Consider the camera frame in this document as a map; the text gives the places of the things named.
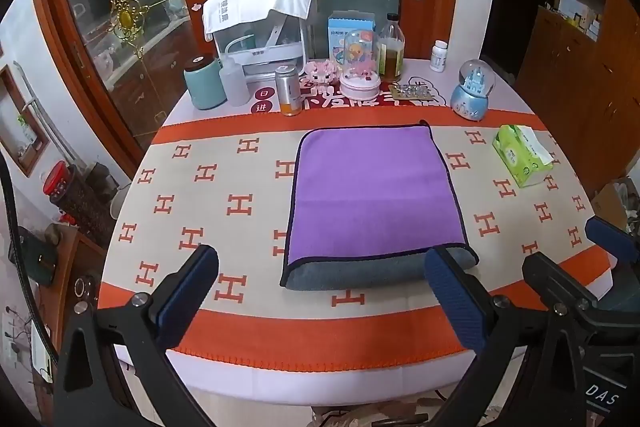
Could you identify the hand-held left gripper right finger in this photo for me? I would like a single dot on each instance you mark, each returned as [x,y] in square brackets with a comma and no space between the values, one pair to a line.
[457,302]

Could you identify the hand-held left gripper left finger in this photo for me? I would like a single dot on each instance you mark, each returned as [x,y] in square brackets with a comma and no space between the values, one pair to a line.
[187,289]

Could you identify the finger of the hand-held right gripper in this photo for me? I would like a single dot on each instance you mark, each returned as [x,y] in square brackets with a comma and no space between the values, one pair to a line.
[550,279]
[612,239]

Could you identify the purple and grey towel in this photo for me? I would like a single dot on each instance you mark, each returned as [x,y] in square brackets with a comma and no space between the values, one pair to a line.
[375,202]

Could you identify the cardboard box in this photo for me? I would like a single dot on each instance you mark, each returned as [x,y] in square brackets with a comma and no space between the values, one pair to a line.
[617,202]

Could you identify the orange patterned tablecloth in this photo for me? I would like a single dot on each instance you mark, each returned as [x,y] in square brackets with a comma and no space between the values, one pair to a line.
[240,187]

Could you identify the green tissue pack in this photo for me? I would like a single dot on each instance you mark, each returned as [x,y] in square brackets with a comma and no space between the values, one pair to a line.
[522,154]

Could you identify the dark green bag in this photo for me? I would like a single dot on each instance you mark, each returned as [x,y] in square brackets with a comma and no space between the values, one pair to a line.
[37,257]

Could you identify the wooden cabinet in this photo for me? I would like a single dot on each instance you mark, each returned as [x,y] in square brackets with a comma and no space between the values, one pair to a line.
[585,87]

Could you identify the red lid jar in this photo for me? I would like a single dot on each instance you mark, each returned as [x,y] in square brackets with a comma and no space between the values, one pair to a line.
[62,189]

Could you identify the blue castle snow globe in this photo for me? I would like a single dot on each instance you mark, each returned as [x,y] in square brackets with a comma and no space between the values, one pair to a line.
[472,94]

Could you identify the teal cup with brown lid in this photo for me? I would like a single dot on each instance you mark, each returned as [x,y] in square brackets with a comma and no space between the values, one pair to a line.
[202,82]

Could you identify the blister pack tray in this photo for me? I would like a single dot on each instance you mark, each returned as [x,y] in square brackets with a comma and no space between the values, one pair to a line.
[411,92]

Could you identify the translucent squeeze bottle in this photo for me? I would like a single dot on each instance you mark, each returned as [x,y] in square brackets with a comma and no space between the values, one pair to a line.
[232,79]

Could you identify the silver and orange can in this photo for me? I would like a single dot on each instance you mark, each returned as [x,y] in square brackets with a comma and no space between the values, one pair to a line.
[287,89]

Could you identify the white pill bottle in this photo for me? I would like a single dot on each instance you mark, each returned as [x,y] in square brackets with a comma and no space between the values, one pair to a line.
[439,56]

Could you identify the pink block toy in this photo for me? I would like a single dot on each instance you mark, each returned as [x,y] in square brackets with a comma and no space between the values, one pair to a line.
[320,74]

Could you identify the duck dome music box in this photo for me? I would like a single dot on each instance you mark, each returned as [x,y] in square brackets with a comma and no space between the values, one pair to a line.
[359,67]

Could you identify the white countertop appliance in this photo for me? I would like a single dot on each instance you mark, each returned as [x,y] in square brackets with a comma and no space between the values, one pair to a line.
[265,44]

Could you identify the glass bottle with yellow liquid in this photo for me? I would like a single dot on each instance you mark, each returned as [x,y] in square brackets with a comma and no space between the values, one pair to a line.
[391,52]

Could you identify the light blue carton box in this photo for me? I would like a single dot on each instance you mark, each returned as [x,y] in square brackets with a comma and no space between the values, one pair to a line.
[342,37]

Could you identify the white cloth cover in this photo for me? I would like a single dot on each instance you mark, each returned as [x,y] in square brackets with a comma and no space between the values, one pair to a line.
[260,2]

